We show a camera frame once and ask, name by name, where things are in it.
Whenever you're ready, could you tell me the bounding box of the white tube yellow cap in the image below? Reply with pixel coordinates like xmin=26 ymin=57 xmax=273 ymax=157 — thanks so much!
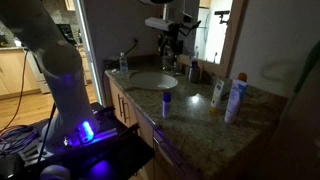
xmin=210 ymin=79 xmax=224 ymax=113

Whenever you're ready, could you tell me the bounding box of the wood framed wall mirror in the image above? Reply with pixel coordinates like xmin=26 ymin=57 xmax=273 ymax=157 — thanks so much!
xmin=163 ymin=0 xmax=249 ymax=77

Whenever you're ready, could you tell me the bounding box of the wooden vanity cabinet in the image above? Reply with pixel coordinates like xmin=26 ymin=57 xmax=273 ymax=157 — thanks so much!
xmin=109 ymin=79 xmax=199 ymax=180

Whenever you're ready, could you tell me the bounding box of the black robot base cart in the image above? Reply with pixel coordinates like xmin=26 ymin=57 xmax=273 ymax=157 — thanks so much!
xmin=0 ymin=102 xmax=155 ymax=180

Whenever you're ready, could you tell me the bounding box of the bundle of floor cables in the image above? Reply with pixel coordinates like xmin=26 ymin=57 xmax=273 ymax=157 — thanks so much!
xmin=0 ymin=124 xmax=40 ymax=157

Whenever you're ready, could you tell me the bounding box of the metal toothbrush holder cup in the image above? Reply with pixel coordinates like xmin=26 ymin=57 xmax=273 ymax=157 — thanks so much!
xmin=188 ymin=67 xmax=200 ymax=83

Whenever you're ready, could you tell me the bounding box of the green broom handle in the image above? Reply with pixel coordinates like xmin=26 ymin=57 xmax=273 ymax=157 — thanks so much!
xmin=294 ymin=40 xmax=320 ymax=93

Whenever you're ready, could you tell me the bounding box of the white bottle orange cap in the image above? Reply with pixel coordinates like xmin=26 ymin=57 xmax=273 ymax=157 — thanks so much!
xmin=224 ymin=72 xmax=247 ymax=123

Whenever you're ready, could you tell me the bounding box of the green soap dispenser bottle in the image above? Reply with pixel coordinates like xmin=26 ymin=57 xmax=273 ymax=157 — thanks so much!
xmin=162 ymin=46 xmax=171 ymax=70

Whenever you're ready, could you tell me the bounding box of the white oval sink basin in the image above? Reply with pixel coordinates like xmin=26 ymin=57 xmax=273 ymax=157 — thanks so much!
xmin=129 ymin=72 xmax=178 ymax=90

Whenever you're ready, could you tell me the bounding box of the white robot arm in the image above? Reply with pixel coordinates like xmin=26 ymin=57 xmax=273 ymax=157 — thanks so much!
xmin=0 ymin=0 xmax=100 ymax=153

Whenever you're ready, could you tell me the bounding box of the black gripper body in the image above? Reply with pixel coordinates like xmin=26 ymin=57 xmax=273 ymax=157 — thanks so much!
xmin=158 ymin=26 xmax=183 ymax=56

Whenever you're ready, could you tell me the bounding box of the clear plastic water bottle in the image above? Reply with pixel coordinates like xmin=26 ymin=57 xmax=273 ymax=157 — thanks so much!
xmin=119 ymin=53 xmax=128 ymax=73

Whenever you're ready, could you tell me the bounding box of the white bottle purple cap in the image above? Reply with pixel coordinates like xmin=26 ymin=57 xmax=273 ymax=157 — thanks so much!
xmin=162 ymin=92 xmax=171 ymax=118

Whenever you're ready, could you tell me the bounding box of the chrome faucet with lever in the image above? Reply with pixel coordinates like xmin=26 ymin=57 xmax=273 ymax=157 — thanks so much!
xmin=172 ymin=57 xmax=182 ymax=76

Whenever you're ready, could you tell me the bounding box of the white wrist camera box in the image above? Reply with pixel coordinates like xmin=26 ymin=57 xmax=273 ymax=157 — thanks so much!
xmin=145 ymin=17 xmax=174 ymax=31

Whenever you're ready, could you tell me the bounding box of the black power cable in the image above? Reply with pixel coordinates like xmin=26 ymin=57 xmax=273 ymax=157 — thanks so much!
xmin=101 ymin=38 xmax=140 ymax=78

